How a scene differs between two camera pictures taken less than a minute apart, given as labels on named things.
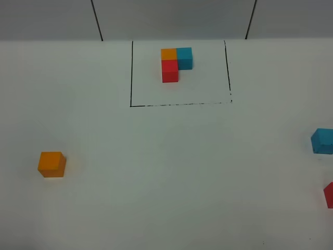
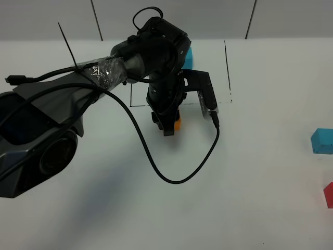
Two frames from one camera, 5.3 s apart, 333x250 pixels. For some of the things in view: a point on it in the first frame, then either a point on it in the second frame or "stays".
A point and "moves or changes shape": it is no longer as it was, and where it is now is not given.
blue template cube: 184,58 stays
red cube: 328,193 stays
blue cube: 322,141 stays
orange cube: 52,164 moves or changes shape
